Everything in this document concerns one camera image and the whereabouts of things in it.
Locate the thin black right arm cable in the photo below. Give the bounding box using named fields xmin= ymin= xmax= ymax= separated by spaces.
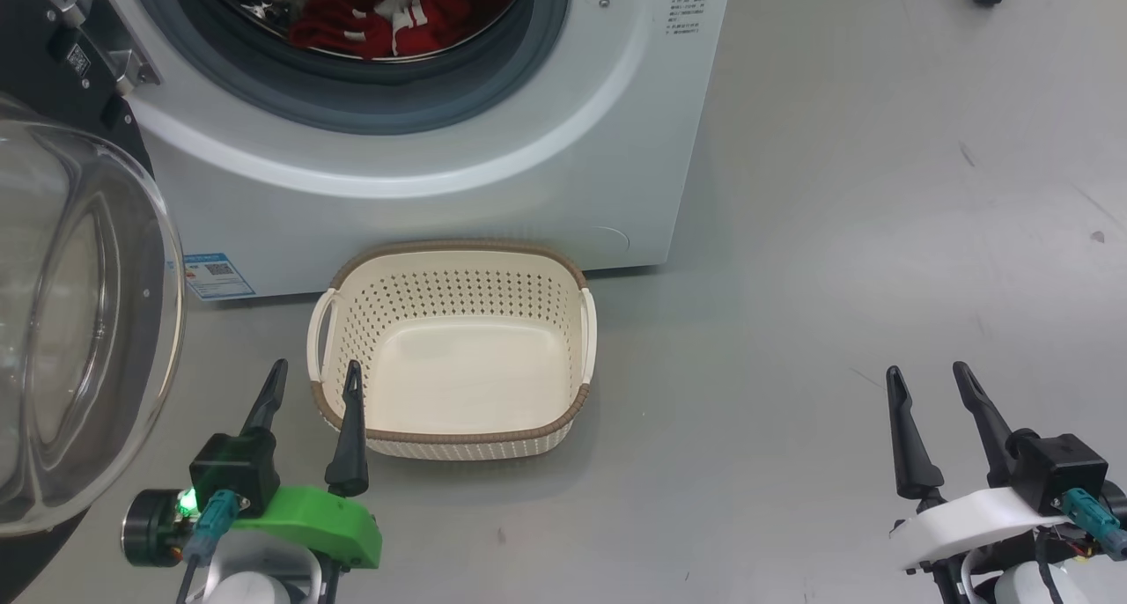
xmin=1034 ymin=534 xmax=1072 ymax=604

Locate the teal connector camera cable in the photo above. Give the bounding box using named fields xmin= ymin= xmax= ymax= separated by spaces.
xmin=176 ymin=490 xmax=244 ymax=604
xmin=1059 ymin=488 xmax=1127 ymax=561

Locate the blue energy label sticker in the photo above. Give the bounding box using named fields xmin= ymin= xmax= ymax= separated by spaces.
xmin=167 ymin=252 xmax=256 ymax=301

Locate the teal connector right camera cable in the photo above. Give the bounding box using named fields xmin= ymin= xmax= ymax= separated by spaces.
xmin=1059 ymin=488 xmax=1127 ymax=561

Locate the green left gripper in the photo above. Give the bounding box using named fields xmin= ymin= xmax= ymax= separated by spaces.
xmin=122 ymin=358 xmax=384 ymax=570

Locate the beige perforated laundry basket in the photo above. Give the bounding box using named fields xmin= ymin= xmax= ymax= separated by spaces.
xmin=306 ymin=240 xmax=598 ymax=461

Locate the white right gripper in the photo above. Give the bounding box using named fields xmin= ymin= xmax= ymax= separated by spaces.
xmin=885 ymin=362 xmax=1071 ymax=574

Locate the black-rimmed glass washer door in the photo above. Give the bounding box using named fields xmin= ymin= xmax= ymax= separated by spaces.
xmin=0 ymin=0 xmax=188 ymax=604

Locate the teal connector left camera cable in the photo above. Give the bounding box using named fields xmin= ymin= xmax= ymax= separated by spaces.
xmin=176 ymin=490 xmax=244 ymax=604

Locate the white front-load washing machine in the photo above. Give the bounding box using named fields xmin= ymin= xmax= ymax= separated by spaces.
xmin=88 ymin=0 xmax=736 ymax=301

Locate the red basketball jersey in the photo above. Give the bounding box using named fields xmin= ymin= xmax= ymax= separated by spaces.
xmin=286 ymin=0 xmax=472 ymax=59

